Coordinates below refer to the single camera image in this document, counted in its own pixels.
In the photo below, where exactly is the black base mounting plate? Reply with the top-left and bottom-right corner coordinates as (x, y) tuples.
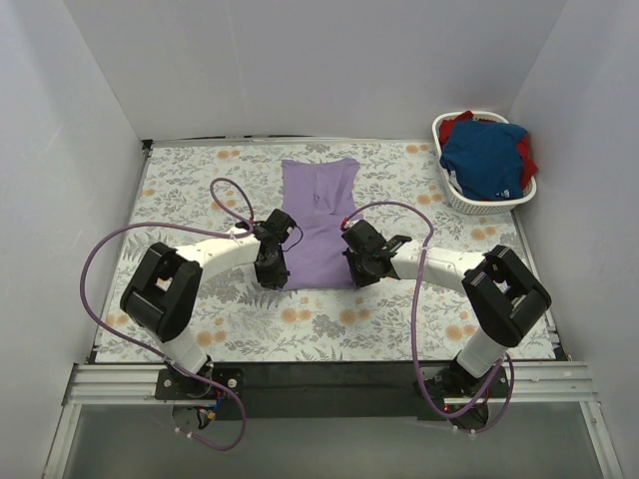
(154, 359), (513, 423)

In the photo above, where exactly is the aluminium front frame rail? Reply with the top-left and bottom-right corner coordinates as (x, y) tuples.
(63, 361), (599, 405)

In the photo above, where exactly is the blue t shirt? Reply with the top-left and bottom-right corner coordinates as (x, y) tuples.
(439, 119), (527, 202)

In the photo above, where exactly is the floral patterned table mat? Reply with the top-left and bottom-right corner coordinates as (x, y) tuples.
(113, 142), (525, 362)

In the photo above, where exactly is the white perforated laundry basket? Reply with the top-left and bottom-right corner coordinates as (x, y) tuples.
(431, 110), (539, 216)

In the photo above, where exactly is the purple t shirt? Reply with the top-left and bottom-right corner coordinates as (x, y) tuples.
(282, 158), (359, 290)

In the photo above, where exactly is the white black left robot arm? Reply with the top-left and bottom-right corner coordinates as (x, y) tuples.
(120, 209), (297, 399)

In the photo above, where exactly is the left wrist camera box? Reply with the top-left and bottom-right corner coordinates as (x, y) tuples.
(253, 209), (298, 244)

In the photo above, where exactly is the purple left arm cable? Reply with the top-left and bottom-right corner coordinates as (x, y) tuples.
(82, 177), (306, 452)

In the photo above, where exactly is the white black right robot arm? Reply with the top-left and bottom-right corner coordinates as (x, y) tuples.
(341, 220), (551, 397)

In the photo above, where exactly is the red t shirt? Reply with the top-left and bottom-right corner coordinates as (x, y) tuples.
(434, 110), (537, 197)

